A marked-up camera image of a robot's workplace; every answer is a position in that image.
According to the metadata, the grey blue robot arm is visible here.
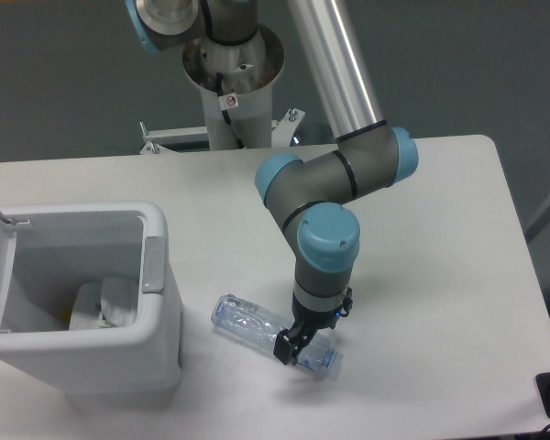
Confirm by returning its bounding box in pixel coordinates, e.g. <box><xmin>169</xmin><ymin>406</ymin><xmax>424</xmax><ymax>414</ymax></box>
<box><xmin>126</xmin><ymin>1</ymin><xmax>419</xmax><ymax>364</ymax></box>

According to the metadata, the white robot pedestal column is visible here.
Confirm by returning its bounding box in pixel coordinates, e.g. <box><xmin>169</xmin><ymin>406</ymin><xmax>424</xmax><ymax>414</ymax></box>
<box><xmin>182</xmin><ymin>24</ymin><xmax>284</xmax><ymax>150</ymax></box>

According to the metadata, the clear plastic water bottle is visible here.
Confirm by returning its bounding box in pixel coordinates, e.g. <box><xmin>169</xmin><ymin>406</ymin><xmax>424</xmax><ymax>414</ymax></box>
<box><xmin>211</xmin><ymin>294</ymin><xmax>343</xmax><ymax>380</ymax></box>

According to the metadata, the white plastic trash can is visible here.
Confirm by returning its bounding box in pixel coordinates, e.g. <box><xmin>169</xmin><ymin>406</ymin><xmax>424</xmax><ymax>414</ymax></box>
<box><xmin>0</xmin><ymin>202</ymin><xmax>182</xmax><ymax>393</ymax></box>

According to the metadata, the white green wrapper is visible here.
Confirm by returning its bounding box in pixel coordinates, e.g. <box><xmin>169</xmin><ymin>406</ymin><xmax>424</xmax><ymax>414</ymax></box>
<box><xmin>97</xmin><ymin>277</ymin><xmax>138</xmax><ymax>328</ymax></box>

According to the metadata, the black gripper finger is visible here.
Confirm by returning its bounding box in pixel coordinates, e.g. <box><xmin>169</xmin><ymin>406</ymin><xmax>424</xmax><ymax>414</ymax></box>
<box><xmin>273</xmin><ymin>326</ymin><xmax>313</xmax><ymax>365</ymax></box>

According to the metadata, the white pedestal base frame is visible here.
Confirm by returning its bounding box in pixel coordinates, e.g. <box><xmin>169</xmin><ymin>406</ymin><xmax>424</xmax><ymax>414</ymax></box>
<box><xmin>138</xmin><ymin>97</ymin><xmax>336</xmax><ymax>155</ymax></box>

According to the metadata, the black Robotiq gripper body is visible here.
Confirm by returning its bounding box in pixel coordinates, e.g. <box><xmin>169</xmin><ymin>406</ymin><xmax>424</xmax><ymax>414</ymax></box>
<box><xmin>291</xmin><ymin>287</ymin><xmax>353</xmax><ymax>336</ymax></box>

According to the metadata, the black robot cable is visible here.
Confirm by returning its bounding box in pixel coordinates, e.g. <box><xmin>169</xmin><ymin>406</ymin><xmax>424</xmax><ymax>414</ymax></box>
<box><xmin>215</xmin><ymin>71</ymin><xmax>248</xmax><ymax>150</ymax></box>

